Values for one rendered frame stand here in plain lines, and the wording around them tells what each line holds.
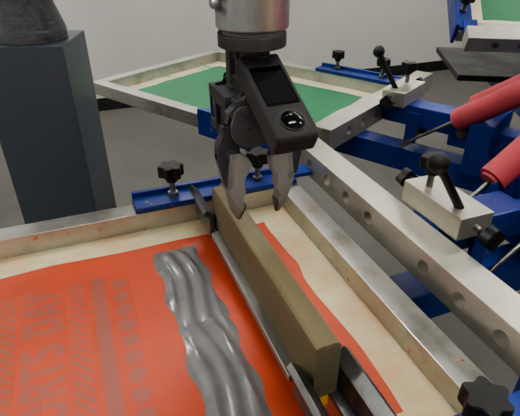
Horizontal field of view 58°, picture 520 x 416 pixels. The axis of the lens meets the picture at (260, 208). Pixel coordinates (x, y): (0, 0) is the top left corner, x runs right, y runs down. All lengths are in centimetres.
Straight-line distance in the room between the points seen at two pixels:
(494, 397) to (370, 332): 22
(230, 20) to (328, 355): 34
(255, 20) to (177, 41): 397
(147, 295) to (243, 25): 41
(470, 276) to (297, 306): 23
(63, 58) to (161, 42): 334
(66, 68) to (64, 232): 40
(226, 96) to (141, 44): 388
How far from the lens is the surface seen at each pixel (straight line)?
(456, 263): 65
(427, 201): 72
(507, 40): 154
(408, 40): 552
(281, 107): 46
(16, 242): 84
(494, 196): 84
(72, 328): 69
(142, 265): 76
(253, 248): 60
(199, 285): 70
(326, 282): 72
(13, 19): 113
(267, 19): 48
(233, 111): 50
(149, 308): 69
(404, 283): 80
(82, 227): 83
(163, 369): 61
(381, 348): 64
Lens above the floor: 141
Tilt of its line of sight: 31 degrees down
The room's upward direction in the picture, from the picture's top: straight up
